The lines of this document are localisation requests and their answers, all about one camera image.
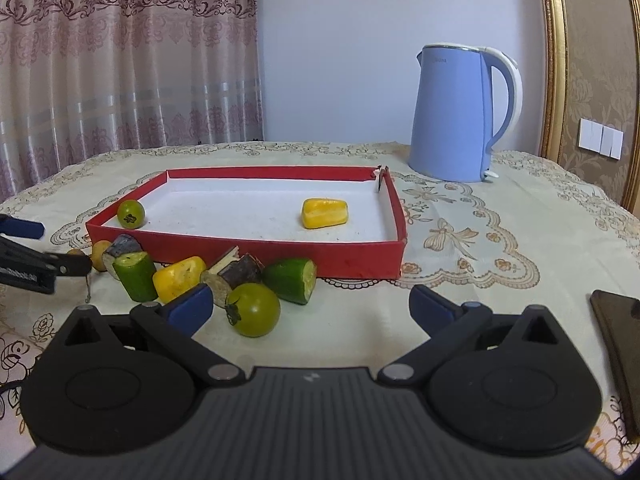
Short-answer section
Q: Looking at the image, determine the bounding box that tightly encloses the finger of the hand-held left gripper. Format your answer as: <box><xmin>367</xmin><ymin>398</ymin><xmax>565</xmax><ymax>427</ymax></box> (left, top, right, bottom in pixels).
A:
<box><xmin>0</xmin><ymin>214</ymin><xmax>45</xmax><ymax>240</ymax></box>
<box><xmin>0</xmin><ymin>235</ymin><xmax>94</xmax><ymax>295</ymax></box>

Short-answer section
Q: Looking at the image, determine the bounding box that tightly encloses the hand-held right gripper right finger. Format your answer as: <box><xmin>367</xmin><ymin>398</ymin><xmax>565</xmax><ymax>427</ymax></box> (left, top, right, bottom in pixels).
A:
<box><xmin>376</xmin><ymin>283</ymin><xmax>572</xmax><ymax>388</ymax></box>

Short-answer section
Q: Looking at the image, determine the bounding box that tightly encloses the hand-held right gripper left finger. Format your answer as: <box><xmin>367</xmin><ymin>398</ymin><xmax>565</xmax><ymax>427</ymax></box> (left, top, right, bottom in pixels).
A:
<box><xmin>52</xmin><ymin>282</ymin><xmax>247</xmax><ymax>388</ymax></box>

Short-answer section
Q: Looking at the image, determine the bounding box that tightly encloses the large green tomato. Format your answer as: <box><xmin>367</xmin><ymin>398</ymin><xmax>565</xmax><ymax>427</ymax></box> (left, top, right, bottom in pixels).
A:
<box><xmin>224</xmin><ymin>283</ymin><xmax>281</xmax><ymax>338</ymax></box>

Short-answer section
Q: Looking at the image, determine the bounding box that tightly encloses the split sugarcane piece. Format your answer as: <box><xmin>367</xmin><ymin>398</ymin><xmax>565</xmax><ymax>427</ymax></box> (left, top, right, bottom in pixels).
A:
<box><xmin>214</xmin><ymin>245</ymin><xmax>242</xmax><ymax>268</ymax></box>

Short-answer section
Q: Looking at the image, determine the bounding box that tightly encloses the green cucumber piece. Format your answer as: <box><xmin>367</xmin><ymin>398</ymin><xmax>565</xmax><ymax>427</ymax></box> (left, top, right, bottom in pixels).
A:
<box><xmin>261</xmin><ymin>258</ymin><xmax>318</xmax><ymax>306</ymax></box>
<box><xmin>113</xmin><ymin>251</ymin><xmax>159</xmax><ymax>303</ymax></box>

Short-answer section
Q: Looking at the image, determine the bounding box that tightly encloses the small green tomato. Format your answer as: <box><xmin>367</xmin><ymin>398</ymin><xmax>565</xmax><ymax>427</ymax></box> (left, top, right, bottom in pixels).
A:
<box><xmin>117</xmin><ymin>200</ymin><xmax>146</xmax><ymax>230</ymax></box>

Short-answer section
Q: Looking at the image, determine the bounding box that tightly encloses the red cardboard box tray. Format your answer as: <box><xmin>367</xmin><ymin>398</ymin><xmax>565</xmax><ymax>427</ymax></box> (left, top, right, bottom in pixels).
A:
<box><xmin>85</xmin><ymin>165</ymin><xmax>407</xmax><ymax>281</ymax></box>

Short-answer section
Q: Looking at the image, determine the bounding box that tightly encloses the yellow pepper piece on table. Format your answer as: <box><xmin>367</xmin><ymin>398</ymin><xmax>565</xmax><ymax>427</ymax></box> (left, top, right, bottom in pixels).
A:
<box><xmin>152</xmin><ymin>256</ymin><xmax>208</xmax><ymax>305</ymax></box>

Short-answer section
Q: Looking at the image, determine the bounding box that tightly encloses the yellow pepper piece in box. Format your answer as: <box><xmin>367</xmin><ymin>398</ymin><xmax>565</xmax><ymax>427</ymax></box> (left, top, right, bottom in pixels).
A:
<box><xmin>301</xmin><ymin>198</ymin><xmax>349</xmax><ymax>231</ymax></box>

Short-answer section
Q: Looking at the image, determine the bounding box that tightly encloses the dark flat phone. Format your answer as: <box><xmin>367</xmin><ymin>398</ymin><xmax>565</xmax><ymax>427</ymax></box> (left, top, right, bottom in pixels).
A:
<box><xmin>590</xmin><ymin>288</ymin><xmax>640</xmax><ymax>440</ymax></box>

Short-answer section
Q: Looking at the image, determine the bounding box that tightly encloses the pink patterned curtain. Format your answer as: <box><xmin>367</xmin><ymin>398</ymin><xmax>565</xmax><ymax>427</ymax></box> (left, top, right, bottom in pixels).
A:
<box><xmin>0</xmin><ymin>0</ymin><xmax>265</xmax><ymax>203</ymax></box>

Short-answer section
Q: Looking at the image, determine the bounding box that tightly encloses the blue electric kettle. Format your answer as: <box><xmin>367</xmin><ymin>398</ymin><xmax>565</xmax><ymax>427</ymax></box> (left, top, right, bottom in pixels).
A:
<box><xmin>407</xmin><ymin>43</ymin><xmax>524</xmax><ymax>183</ymax></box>

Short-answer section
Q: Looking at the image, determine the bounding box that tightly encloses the white wall switch panel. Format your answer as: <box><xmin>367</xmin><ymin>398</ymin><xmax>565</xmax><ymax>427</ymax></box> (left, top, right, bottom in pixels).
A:
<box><xmin>578</xmin><ymin>117</ymin><xmax>625</xmax><ymax>159</ymax></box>

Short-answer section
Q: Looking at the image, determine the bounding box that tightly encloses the gold wall frame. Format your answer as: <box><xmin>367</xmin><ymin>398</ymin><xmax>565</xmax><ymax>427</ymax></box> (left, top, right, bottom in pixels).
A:
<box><xmin>536</xmin><ymin>0</ymin><xmax>572</xmax><ymax>161</ymax></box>

